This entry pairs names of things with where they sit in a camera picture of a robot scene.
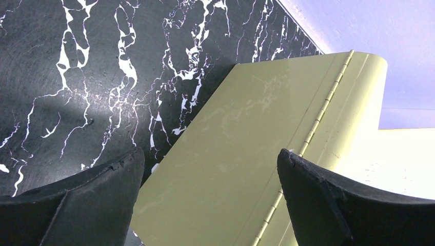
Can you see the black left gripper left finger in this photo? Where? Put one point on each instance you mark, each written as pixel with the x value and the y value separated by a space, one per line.
pixel 92 207

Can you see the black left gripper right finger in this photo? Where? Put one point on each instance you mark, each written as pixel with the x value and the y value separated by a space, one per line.
pixel 326 208

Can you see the olive green drawer box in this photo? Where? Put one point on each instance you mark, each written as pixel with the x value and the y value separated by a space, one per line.
pixel 219 184

